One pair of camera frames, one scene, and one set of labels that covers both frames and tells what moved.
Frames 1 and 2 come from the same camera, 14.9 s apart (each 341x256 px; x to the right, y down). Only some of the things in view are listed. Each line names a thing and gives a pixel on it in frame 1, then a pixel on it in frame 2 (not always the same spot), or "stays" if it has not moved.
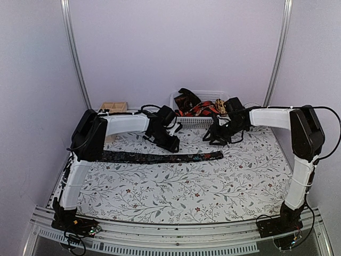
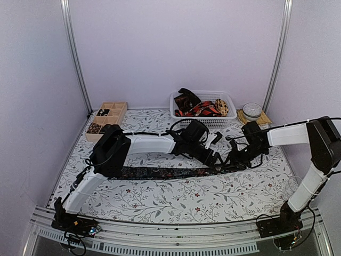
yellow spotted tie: x=220 y=106 stays
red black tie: x=205 y=109 stays
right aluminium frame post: x=280 y=51 stays
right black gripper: x=216 y=135 to x=236 y=160
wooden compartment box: x=113 y=107 stays
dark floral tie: x=147 y=157 to x=130 y=173
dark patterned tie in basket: x=187 y=100 stays
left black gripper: x=171 y=147 to x=213 y=158
